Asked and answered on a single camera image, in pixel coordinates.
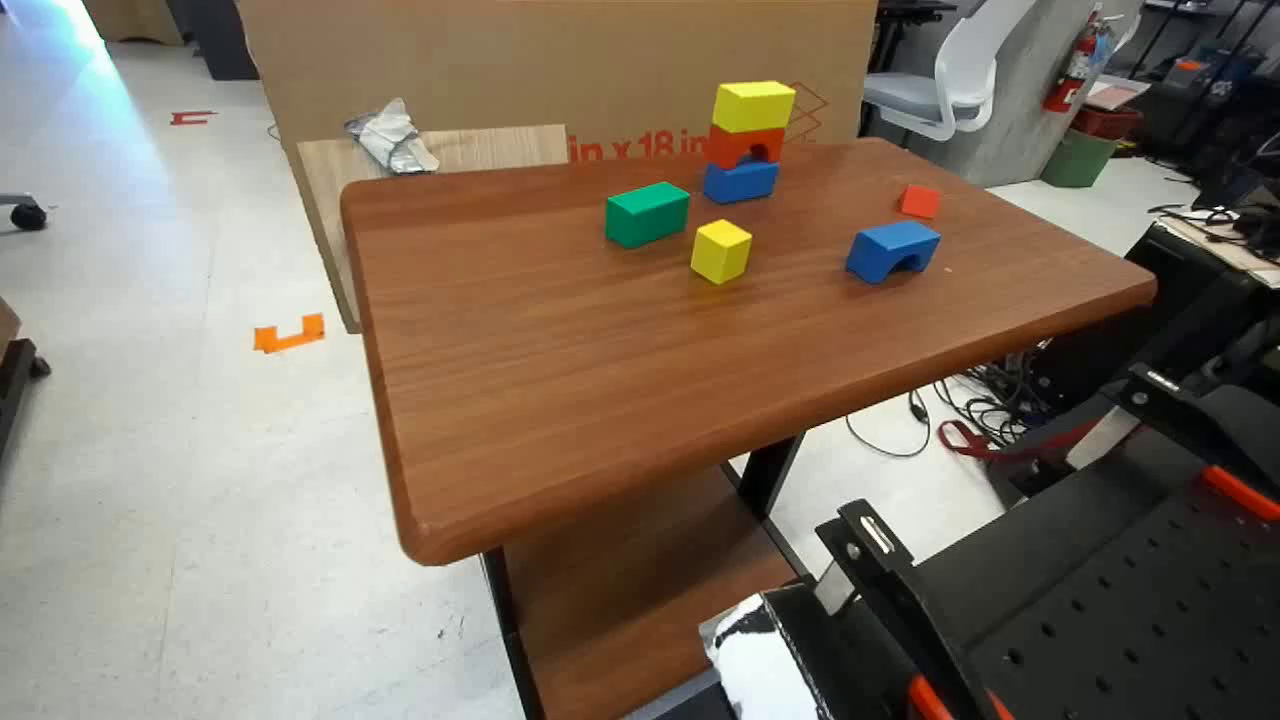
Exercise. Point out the yellow rectangular block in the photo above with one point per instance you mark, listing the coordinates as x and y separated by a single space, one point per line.
748 106

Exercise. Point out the silver reflective object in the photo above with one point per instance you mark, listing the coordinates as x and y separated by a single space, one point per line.
761 666

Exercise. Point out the yellow cube block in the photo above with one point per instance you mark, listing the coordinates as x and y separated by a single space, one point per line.
721 252

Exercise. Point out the green rectangular block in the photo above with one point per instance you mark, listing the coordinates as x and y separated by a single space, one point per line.
644 218

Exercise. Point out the blue arch block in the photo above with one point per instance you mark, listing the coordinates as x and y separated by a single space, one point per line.
874 250
732 184

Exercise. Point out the orange arch block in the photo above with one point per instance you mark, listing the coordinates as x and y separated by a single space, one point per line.
724 146

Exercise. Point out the wooden table lower panel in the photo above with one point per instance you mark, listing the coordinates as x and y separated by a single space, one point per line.
624 603

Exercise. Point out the large cardboard box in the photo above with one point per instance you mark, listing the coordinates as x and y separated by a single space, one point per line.
533 65

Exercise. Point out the small orange cube block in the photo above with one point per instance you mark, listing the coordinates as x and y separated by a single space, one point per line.
921 203

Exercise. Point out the crumpled grey plastic bag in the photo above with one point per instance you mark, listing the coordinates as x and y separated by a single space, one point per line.
395 133

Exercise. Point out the orange floor tape marker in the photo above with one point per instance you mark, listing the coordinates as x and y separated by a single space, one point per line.
264 340

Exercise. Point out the green bin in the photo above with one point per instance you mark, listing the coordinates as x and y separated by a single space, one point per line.
1077 160

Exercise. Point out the red fire extinguisher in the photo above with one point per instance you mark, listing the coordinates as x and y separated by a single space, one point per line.
1067 84

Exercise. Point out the red floor tape marker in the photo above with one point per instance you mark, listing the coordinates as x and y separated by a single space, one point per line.
190 113

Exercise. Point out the black perforated metal cart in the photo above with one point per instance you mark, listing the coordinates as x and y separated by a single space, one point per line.
1133 603

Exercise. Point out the cluttered white desk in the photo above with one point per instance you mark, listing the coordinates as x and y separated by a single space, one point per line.
1225 252

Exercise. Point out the dark furniture base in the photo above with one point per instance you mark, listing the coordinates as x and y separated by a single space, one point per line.
10 375

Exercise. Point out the black chair caster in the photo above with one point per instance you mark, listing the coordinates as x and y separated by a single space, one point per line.
27 215

